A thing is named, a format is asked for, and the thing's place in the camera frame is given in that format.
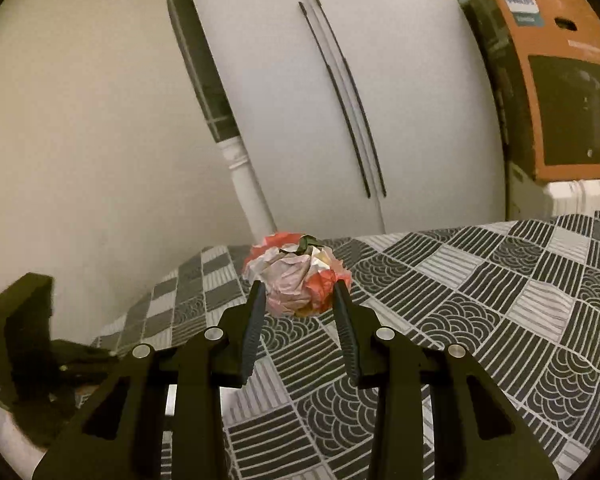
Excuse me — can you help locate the white radiator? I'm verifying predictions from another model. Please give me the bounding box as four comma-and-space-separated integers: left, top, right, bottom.
545, 179, 600, 218

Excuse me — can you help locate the white wardrobe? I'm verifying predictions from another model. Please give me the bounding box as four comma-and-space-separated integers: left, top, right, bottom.
180, 0, 511, 238

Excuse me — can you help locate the grey storage box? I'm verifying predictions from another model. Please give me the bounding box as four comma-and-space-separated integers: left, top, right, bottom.
507, 160, 551, 221

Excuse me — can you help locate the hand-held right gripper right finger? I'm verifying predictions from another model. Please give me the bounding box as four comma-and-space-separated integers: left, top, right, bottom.
332, 280, 561, 480

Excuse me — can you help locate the thin dark wardrobe handle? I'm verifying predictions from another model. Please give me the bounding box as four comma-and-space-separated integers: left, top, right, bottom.
312, 0, 387, 198
299, 1, 372, 200

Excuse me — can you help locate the red white wrapper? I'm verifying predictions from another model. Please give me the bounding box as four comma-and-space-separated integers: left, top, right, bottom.
242, 232, 353, 318

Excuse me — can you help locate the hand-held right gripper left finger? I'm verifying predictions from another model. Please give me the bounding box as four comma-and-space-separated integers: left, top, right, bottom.
31, 280, 268, 480

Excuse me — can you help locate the grey patterned bedspread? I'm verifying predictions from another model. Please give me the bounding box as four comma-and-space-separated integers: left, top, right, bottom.
92, 212, 600, 480

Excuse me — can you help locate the white pipe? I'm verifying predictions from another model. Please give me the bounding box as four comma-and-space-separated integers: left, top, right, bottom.
217, 137, 276, 243

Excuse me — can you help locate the orange cardboard box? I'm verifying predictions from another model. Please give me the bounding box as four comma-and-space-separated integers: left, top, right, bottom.
467, 0, 600, 183

